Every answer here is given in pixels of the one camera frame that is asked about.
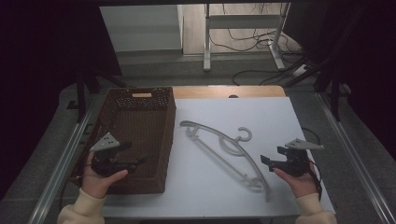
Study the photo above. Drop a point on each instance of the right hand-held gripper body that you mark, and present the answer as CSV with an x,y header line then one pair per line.
x,y
295,163

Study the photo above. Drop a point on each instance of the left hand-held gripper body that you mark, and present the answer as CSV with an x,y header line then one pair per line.
x,y
105,143

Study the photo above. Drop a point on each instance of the brown wicker basket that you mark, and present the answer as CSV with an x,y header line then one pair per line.
x,y
140,130

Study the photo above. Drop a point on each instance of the grey plastic clothes hanger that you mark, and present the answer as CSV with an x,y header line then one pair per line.
x,y
190,130

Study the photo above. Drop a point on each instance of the person's right hand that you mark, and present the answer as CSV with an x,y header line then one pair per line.
x,y
300,186

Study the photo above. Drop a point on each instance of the person's left hand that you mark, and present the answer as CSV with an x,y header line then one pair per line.
x,y
96,184

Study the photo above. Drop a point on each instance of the white table mat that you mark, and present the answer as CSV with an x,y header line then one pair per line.
x,y
267,118

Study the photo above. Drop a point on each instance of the black stand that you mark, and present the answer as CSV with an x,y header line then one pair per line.
x,y
81,90
334,93

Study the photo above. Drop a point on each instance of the dark table grommet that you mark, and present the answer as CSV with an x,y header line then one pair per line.
x,y
233,96

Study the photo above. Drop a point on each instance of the white power strip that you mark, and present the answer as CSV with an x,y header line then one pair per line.
x,y
300,70

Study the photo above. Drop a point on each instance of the white board panel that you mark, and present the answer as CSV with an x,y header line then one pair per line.
x,y
140,28

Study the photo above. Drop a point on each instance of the metal rail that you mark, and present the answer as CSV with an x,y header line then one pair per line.
x,y
355,149
59,168

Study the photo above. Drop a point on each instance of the white desk frame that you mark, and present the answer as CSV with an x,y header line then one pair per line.
x,y
243,21

